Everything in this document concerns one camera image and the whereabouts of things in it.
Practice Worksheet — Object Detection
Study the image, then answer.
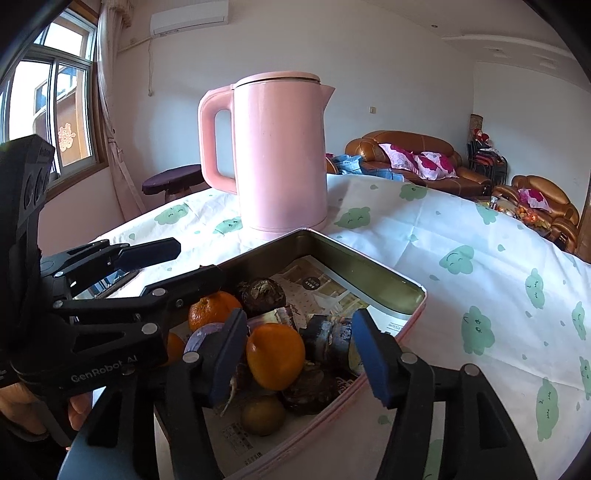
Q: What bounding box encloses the pink floral pillow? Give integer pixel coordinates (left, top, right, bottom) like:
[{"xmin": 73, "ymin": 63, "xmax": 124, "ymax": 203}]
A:
[
  {"xmin": 518, "ymin": 188, "xmax": 552, "ymax": 213},
  {"xmin": 379, "ymin": 143, "xmax": 421, "ymax": 172},
  {"xmin": 413, "ymin": 152, "xmax": 459, "ymax": 181}
]

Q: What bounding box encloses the pink curtain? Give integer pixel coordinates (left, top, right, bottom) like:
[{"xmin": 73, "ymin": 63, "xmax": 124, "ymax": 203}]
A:
[{"xmin": 95, "ymin": 0, "xmax": 144, "ymax": 217}]

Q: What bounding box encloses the blue checked cloth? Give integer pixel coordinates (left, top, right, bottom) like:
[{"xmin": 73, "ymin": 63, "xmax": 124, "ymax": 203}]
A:
[{"xmin": 332, "ymin": 154, "xmax": 407, "ymax": 182}]

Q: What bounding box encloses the white air conditioner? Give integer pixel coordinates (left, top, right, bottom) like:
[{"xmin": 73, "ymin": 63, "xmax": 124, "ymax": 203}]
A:
[{"xmin": 150, "ymin": 0, "xmax": 230, "ymax": 37}]

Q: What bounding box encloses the large brown leather armchair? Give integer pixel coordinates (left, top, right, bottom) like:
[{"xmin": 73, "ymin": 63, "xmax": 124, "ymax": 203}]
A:
[{"xmin": 492, "ymin": 174, "xmax": 580, "ymax": 252}]

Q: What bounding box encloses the dark brown water chestnut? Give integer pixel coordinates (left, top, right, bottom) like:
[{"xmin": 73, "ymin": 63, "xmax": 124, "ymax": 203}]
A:
[
  {"xmin": 236, "ymin": 277, "xmax": 287, "ymax": 317},
  {"xmin": 281, "ymin": 362, "xmax": 345, "ymax": 415}
]

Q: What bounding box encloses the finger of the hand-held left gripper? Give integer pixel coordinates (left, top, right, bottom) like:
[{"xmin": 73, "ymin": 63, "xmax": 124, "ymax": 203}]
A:
[
  {"xmin": 51, "ymin": 264, "xmax": 227, "ymax": 333},
  {"xmin": 39, "ymin": 237, "xmax": 182, "ymax": 296}
]

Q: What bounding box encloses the stack of dark chairs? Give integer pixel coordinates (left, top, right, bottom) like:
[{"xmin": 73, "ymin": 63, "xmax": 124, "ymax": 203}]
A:
[{"xmin": 467, "ymin": 138, "xmax": 509, "ymax": 185}]

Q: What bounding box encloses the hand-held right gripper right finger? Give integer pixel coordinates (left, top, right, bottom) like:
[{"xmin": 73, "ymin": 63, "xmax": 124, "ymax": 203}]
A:
[{"xmin": 352, "ymin": 308, "xmax": 539, "ymax": 480}]

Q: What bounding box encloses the printed paper leaflet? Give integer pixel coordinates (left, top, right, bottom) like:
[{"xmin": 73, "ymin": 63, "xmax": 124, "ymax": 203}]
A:
[{"xmin": 203, "ymin": 256, "xmax": 409, "ymax": 478}]

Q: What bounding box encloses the pink electric kettle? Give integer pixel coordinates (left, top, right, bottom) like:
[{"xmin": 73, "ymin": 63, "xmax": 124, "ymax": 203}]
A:
[{"xmin": 198, "ymin": 71, "xmax": 335, "ymax": 241}]

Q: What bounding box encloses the person's left hand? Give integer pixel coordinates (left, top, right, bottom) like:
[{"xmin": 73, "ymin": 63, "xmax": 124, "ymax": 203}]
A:
[{"xmin": 0, "ymin": 381, "xmax": 93, "ymax": 437}]

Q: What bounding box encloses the cluttered coffee table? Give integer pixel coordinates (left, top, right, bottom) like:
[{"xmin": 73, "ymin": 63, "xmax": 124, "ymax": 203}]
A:
[{"xmin": 480, "ymin": 196, "xmax": 555, "ymax": 236}]

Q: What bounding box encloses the sliding glass window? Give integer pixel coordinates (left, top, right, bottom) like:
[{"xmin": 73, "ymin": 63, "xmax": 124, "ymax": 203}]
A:
[{"xmin": 0, "ymin": 9, "xmax": 109, "ymax": 185}]

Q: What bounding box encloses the brown leather sofa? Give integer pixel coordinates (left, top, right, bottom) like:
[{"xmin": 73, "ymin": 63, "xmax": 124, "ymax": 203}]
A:
[{"xmin": 345, "ymin": 130, "xmax": 492, "ymax": 197}]

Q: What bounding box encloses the metal tin tray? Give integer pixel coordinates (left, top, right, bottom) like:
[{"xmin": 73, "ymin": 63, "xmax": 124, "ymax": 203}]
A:
[{"xmin": 157, "ymin": 227, "xmax": 428, "ymax": 480}]

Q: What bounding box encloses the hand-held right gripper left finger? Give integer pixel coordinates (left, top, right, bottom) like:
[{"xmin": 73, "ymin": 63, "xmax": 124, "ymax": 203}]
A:
[{"xmin": 58, "ymin": 308, "xmax": 250, "ymax": 480}]

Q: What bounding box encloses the dark purple round stool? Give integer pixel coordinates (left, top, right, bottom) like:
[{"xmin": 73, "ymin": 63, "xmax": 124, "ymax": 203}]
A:
[{"xmin": 141, "ymin": 165, "xmax": 208, "ymax": 200}]

